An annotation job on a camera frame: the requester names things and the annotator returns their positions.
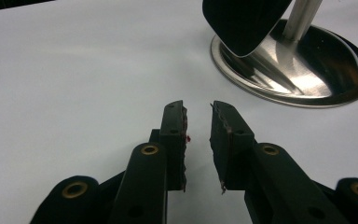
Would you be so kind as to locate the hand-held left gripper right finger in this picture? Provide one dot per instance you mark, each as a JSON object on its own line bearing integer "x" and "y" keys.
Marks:
{"x": 230, "y": 155}

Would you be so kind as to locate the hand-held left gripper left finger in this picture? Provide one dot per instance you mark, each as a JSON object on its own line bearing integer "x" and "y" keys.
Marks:
{"x": 174, "y": 149}

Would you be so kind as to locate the steel utensil rack stand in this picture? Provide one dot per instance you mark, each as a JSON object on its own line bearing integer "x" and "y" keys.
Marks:
{"x": 292, "y": 71}

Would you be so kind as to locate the dark curved object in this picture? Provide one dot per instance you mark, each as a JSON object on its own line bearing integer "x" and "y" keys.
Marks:
{"x": 242, "y": 25}

